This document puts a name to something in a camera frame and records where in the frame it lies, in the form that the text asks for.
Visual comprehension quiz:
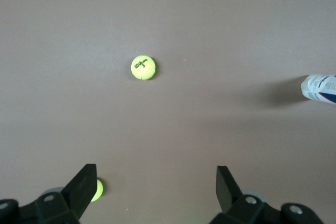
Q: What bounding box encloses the yellow tennis ball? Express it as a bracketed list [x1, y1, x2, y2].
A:
[130, 55, 158, 80]
[89, 178, 104, 202]

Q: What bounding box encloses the white blue tennis ball can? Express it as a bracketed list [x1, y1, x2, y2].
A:
[300, 73, 336, 105]

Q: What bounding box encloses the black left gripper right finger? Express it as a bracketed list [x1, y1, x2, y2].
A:
[209, 165, 325, 224]

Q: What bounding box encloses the brown table cover cloth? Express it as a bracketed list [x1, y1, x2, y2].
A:
[0, 0, 336, 224]

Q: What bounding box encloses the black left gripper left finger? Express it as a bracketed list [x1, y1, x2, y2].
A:
[0, 164, 98, 224]

